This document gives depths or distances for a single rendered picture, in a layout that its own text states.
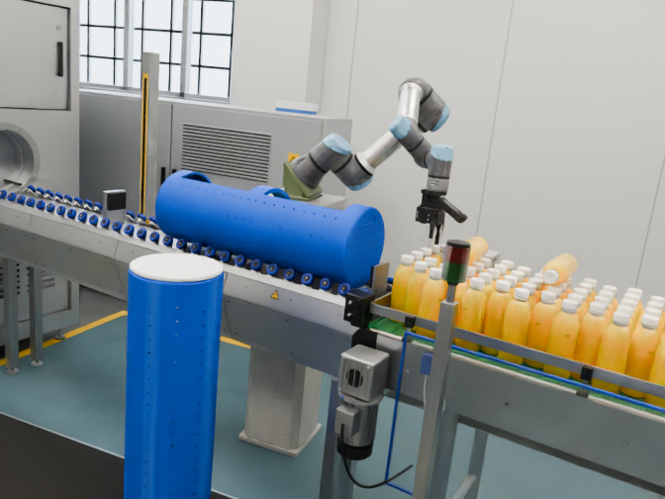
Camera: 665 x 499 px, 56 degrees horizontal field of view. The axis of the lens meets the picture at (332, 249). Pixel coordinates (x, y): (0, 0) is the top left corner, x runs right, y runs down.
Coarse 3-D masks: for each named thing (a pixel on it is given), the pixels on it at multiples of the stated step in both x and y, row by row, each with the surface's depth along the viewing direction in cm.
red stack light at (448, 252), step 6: (444, 252) 158; (450, 252) 156; (456, 252) 155; (462, 252) 155; (468, 252) 156; (444, 258) 158; (450, 258) 156; (456, 258) 155; (462, 258) 155; (468, 258) 156
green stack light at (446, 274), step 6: (444, 264) 158; (450, 264) 156; (456, 264) 155; (462, 264) 156; (444, 270) 158; (450, 270) 156; (456, 270) 156; (462, 270) 156; (444, 276) 158; (450, 276) 156; (456, 276) 156; (462, 276) 157; (456, 282) 157; (462, 282) 157
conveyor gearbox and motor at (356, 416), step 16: (352, 352) 183; (368, 352) 184; (384, 352) 186; (352, 368) 181; (368, 368) 177; (384, 368) 184; (352, 384) 181; (368, 384) 178; (384, 384) 186; (352, 400) 181; (368, 400) 180; (336, 416) 181; (352, 416) 178; (368, 416) 183; (336, 432) 182; (352, 432) 180; (368, 432) 186; (336, 448) 190; (352, 448) 186; (368, 448) 187; (352, 480) 182
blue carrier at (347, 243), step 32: (160, 192) 243; (192, 192) 236; (224, 192) 231; (256, 192) 226; (160, 224) 246; (192, 224) 235; (224, 224) 226; (256, 224) 219; (288, 224) 213; (320, 224) 207; (352, 224) 202; (256, 256) 226; (288, 256) 215; (320, 256) 207; (352, 256) 206
